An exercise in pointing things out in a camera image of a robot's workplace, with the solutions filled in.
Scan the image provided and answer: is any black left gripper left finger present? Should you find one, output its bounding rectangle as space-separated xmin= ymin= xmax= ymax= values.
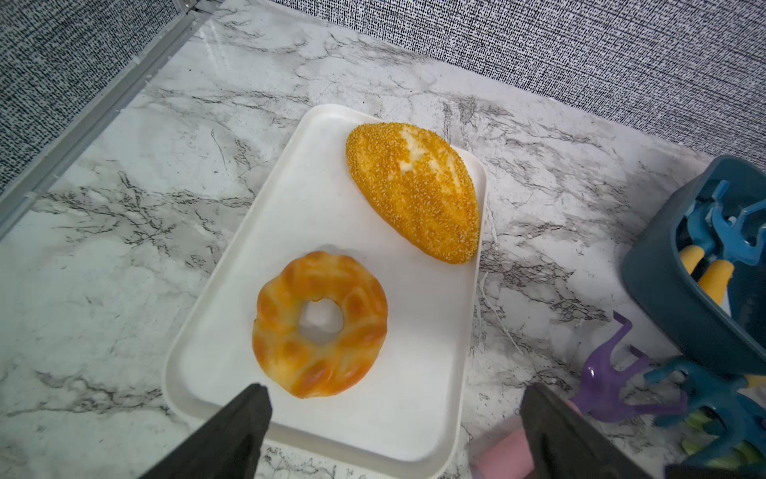
xmin=143 ymin=384 xmax=272 ymax=479

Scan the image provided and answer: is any sesame oval bread roll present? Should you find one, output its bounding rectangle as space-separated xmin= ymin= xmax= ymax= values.
xmin=346 ymin=123 xmax=481 ymax=265

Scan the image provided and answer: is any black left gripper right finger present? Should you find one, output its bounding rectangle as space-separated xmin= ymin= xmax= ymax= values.
xmin=521 ymin=384 xmax=649 ymax=479

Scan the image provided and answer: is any teal plastic storage box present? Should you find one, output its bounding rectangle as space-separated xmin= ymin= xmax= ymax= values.
xmin=622 ymin=156 xmax=765 ymax=375

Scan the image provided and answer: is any blue rake yellow handle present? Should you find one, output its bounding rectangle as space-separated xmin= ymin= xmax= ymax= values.
xmin=644 ymin=356 xmax=765 ymax=467
xmin=679 ymin=201 xmax=717 ymax=275
xmin=698 ymin=180 xmax=765 ymax=307

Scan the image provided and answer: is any glazed ring bread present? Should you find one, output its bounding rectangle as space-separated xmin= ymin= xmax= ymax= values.
xmin=251 ymin=251 xmax=388 ymax=398

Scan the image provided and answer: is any wooden handle green rake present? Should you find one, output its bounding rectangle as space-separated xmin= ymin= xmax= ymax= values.
xmin=680 ymin=409 xmax=766 ymax=471

